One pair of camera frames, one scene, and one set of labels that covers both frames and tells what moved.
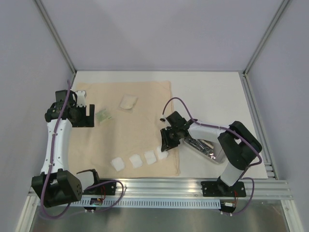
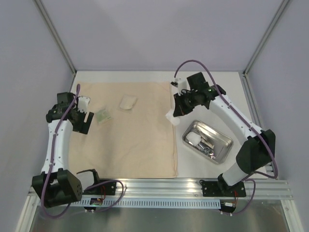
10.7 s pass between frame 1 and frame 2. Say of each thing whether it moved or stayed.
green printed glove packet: stayed
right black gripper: moved
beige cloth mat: stayed
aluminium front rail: stayed
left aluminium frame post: stayed
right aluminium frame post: stayed
